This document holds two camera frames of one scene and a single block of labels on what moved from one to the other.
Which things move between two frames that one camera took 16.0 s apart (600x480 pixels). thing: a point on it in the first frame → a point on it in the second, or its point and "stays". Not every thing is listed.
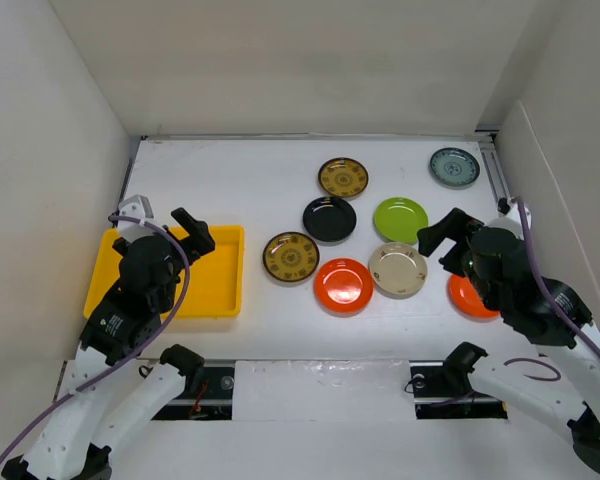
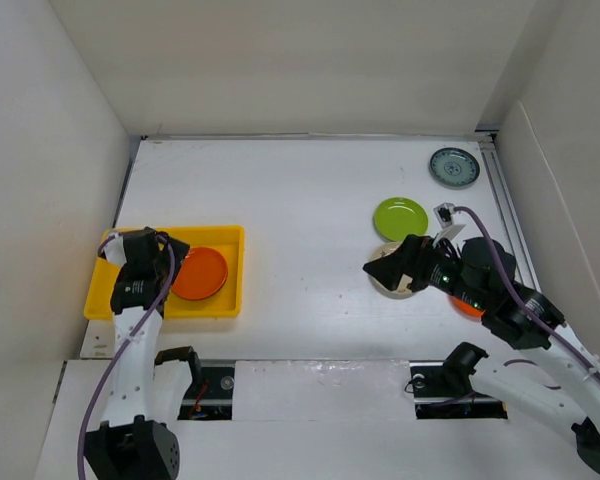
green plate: x=399 y=219 stays
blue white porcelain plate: x=454 y=168 stays
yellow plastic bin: x=215 y=282 stays
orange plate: x=344 y=287 → x=202 y=274
